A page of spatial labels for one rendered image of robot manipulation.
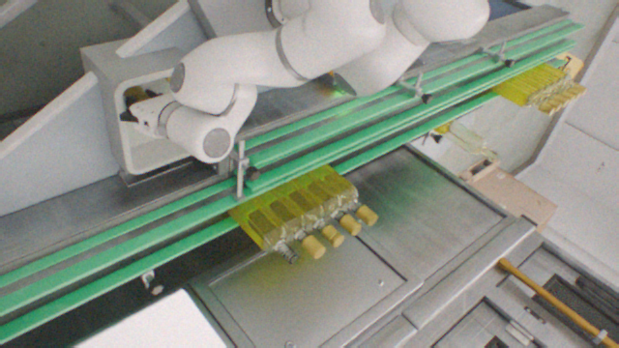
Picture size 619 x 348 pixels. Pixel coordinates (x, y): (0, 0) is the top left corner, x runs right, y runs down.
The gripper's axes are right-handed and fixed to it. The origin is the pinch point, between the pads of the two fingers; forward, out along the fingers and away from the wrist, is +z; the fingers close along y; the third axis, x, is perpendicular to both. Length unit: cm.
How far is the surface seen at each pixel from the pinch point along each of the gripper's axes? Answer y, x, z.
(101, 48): -2.5, 9.8, 9.0
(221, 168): 13.6, -19.9, -2.8
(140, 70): 0.3, 6.7, -2.0
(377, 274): 37, -49, -31
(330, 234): 25.9, -33.3, -25.7
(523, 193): 418, -250, 89
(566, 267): 87, -61, -58
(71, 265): -23.3, -24.8, -5.9
